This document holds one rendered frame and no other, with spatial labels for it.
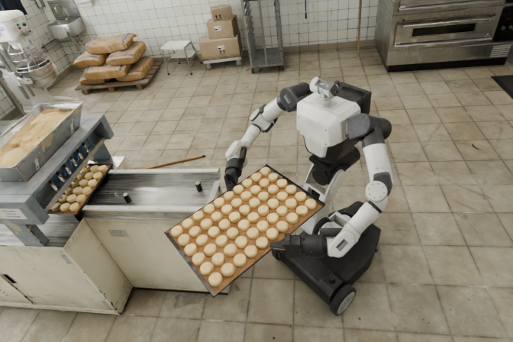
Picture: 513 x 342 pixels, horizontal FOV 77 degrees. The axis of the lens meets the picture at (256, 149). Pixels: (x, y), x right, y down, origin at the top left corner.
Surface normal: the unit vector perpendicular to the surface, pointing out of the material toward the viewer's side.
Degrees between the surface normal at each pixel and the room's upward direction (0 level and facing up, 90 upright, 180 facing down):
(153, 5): 90
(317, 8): 90
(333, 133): 86
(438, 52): 90
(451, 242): 0
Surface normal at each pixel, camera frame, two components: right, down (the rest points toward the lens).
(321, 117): -0.64, -0.20
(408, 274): -0.13, -0.78
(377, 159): -0.33, -0.27
